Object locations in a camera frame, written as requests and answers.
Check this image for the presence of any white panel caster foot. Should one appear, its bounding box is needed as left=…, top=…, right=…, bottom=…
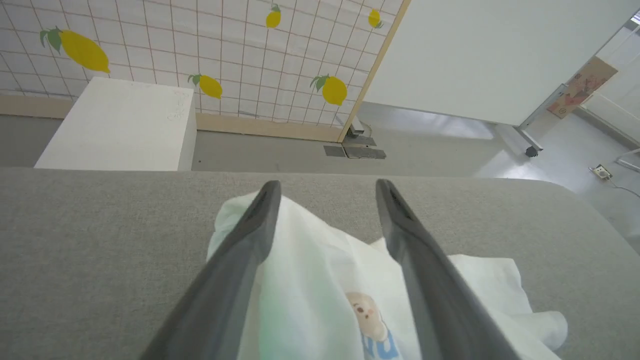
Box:
left=495, top=122, right=544, bottom=159

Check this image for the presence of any plain white partition panel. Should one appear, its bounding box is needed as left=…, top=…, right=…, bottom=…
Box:
left=362, top=0, right=640, bottom=127

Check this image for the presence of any white and blue child's shirt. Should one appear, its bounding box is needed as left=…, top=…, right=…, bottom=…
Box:
left=206, top=192, right=569, bottom=360

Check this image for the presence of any metal partition foot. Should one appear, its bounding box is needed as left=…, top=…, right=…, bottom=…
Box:
left=345, top=117, right=366, bottom=139

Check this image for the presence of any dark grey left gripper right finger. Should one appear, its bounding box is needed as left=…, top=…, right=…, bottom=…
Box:
left=375, top=178, right=521, bottom=360

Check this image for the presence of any lemon print partition screen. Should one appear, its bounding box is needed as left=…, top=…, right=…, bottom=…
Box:
left=0, top=0, right=412, bottom=144

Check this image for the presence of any white rectangular box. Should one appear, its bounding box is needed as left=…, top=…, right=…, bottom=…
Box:
left=34, top=76, right=197, bottom=172

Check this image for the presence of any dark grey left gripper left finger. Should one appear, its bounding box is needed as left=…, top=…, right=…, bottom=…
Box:
left=140, top=180, right=282, bottom=360

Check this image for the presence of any printed cardboard box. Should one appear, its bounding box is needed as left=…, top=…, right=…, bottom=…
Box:
left=547, top=56, right=620, bottom=120

